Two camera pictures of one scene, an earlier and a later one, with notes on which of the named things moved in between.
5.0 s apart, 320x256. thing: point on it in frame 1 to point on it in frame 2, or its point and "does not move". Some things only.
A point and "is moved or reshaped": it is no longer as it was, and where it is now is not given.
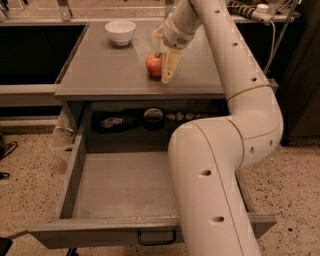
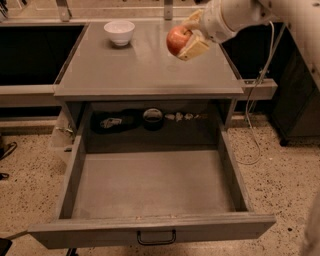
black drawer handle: x=157 y=243 does not move
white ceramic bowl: x=120 y=31 does not move
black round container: x=153 y=119 does not move
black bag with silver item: x=115 y=120 does not move
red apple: x=154 y=63 is moved or reshaped
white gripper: x=174 y=36 to x=215 y=22
